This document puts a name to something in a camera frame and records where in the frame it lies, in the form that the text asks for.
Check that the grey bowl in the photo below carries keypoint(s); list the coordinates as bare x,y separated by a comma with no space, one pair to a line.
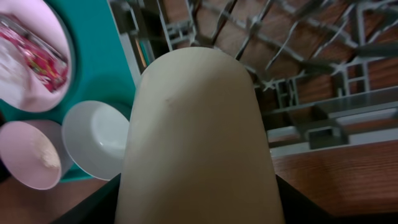
95,136

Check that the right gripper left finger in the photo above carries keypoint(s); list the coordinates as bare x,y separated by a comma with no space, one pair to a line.
98,208

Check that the teal serving tray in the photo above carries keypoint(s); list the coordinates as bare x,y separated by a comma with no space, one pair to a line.
101,70

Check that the red sauce packet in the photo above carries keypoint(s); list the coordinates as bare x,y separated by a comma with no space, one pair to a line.
49,66

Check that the large white plate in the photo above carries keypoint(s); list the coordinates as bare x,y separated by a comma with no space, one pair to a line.
59,37

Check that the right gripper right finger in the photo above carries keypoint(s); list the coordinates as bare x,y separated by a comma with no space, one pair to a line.
298,208

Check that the small pink bowl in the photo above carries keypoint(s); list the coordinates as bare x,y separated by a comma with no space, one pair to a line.
33,152

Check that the grey dishwasher rack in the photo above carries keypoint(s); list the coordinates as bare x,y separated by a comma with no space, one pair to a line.
324,72

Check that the white cup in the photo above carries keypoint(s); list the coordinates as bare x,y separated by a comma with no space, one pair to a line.
197,151

